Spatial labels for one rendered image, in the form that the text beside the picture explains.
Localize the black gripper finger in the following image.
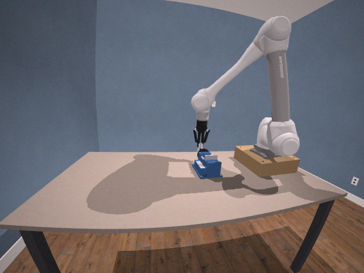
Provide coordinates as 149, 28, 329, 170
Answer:
193, 128, 201, 151
200, 129, 210, 149

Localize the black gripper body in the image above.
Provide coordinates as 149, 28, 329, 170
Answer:
196, 120, 207, 133

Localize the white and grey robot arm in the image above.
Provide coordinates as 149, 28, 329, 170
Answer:
191, 16, 300, 159

